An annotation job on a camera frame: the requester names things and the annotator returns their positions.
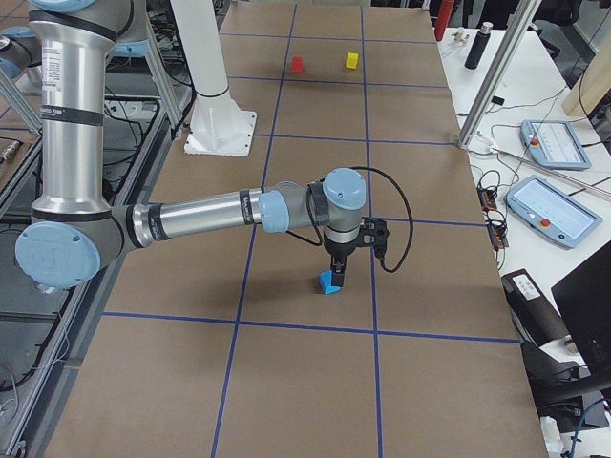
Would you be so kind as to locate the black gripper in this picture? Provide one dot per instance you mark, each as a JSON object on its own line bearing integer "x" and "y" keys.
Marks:
{"x": 339, "y": 250}

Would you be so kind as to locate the blue block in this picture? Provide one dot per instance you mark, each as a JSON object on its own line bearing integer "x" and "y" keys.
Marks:
{"x": 326, "y": 286}

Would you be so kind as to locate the red block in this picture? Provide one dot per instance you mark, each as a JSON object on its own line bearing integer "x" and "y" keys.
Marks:
{"x": 297, "y": 64}

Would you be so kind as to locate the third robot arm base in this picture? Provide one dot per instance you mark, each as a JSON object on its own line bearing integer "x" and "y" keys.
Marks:
{"x": 21, "y": 52}

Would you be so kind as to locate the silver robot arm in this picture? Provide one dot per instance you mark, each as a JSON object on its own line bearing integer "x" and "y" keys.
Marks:
{"x": 75, "y": 232}

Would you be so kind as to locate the brown paper table cover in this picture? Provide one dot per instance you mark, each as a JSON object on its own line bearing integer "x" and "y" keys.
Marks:
{"x": 223, "y": 345}

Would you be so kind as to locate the yellow block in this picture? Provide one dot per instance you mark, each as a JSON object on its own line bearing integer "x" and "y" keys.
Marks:
{"x": 352, "y": 60}

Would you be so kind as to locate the black box device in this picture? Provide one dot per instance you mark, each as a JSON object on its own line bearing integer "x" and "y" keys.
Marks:
{"x": 534, "y": 316}

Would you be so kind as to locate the near teach pendant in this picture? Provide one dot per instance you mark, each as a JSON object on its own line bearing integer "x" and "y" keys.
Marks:
{"x": 552, "y": 213}

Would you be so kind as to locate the teach pendant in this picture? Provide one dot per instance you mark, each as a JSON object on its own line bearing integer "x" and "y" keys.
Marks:
{"x": 552, "y": 213}
{"x": 554, "y": 145}

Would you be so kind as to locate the far teach pendant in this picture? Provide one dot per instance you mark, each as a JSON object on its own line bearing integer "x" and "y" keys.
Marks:
{"x": 554, "y": 145}

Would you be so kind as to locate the black monitor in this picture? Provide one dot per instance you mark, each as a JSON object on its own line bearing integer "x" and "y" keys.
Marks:
{"x": 583, "y": 300}

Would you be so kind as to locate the black water bottle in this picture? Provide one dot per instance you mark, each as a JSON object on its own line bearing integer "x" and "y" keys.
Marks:
{"x": 479, "y": 45}

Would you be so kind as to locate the white pedestal column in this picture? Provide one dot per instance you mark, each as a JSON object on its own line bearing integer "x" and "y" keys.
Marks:
{"x": 218, "y": 126}

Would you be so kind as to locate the aluminium frame post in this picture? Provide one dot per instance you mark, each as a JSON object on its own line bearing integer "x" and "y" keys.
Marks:
{"x": 512, "y": 37}

